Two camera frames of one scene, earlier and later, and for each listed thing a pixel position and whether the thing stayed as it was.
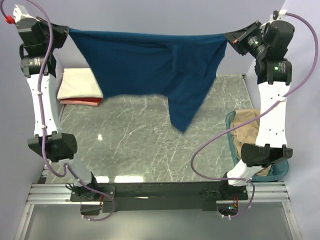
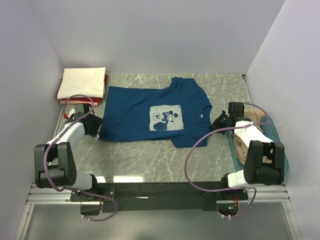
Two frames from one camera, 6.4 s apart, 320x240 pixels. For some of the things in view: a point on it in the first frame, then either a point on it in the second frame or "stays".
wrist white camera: (22, 19) -> (71, 112)
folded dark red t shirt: (90, 99) stays
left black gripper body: (59, 37) -> (95, 122)
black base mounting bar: (157, 196) stays
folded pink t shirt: (79, 102) stays
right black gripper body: (251, 41) -> (221, 122)
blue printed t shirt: (184, 64) -> (177, 113)
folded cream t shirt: (79, 83) stays
